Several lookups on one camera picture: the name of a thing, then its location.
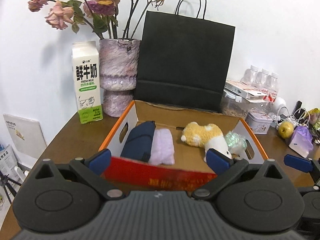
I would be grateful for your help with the clear plastic water bottle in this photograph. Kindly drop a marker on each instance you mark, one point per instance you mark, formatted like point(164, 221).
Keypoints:
point(250, 75)
point(260, 79)
point(272, 87)

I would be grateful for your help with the purple textured vase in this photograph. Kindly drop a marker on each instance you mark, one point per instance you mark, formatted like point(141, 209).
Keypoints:
point(118, 73)

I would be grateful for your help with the clear seed storage container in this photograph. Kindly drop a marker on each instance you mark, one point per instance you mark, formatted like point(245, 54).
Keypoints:
point(235, 105)

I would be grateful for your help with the small purple gift bag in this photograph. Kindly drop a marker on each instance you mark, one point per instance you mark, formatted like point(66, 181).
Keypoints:
point(301, 141)

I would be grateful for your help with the dried pink rose bouquet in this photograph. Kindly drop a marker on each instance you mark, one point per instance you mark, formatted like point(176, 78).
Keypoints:
point(100, 15)

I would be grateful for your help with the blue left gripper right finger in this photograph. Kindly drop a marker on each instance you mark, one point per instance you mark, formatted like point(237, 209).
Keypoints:
point(217, 161)

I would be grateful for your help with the black tripod stand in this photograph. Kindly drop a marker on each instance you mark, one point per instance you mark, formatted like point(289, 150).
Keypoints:
point(6, 184)

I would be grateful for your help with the navy blue fabric pouch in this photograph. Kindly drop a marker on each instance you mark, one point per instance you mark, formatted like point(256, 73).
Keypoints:
point(139, 142)

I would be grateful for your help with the orange pumpkin cardboard box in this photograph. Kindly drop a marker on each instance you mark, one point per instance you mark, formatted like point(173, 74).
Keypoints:
point(189, 170)

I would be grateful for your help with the folded lavender fluffy towel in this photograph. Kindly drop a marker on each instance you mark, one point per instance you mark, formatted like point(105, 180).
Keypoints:
point(162, 149)

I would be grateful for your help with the black paper shopping bag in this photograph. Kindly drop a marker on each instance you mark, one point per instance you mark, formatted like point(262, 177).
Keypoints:
point(183, 61)

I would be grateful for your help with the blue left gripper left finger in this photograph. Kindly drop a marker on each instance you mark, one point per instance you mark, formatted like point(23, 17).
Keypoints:
point(100, 161)

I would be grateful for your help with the white wall panel box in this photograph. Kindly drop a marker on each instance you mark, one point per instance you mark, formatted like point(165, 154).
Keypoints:
point(26, 134)

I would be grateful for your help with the white charger with cables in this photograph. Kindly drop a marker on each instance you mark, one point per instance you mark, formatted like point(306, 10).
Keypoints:
point(280, 113)

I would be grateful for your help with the yellow green pear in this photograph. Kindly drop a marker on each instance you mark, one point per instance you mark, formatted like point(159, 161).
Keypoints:
point(286, 129)

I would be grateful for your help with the iridescent plastic wrap bundle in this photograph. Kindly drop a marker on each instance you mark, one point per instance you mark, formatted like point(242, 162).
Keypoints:
point(236, 143)

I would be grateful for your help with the white green milk carton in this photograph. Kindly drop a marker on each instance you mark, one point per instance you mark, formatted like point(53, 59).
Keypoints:
point(85, 63)

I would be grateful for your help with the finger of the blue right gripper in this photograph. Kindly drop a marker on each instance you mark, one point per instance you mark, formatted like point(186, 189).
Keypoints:
point(298, 163)

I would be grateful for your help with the yellow white plush toy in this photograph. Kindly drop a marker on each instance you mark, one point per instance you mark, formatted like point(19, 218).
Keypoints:
point(208, 137)

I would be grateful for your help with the white flat cardboard box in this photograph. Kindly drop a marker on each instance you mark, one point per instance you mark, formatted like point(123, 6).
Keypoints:
point(244, 90)

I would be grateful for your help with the white floral tin box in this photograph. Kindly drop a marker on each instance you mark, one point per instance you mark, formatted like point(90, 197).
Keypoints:
point(258, 121)

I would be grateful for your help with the blue white paper bag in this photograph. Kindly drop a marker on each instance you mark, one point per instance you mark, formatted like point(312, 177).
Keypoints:
point(8, 162)

